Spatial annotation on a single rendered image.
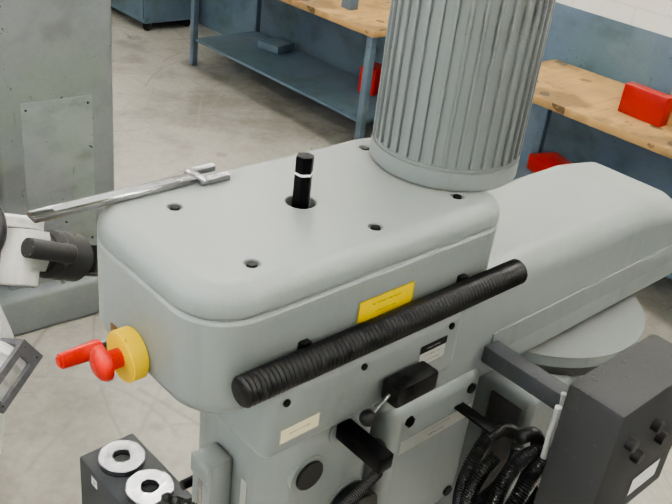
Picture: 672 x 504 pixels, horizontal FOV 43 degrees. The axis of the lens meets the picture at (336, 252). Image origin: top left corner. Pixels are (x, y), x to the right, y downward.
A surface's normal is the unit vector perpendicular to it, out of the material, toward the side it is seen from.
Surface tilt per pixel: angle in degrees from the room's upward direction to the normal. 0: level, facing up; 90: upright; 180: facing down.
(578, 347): 0
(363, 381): 90
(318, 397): 90
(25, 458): 0
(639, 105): 90
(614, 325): 0
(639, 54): 90
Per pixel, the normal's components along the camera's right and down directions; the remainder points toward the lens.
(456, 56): -0.21, 0.46
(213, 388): 0.04, 0.50
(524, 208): 0.11, -0.87
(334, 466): 0.66, 0.43
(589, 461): -0.74, 0.26
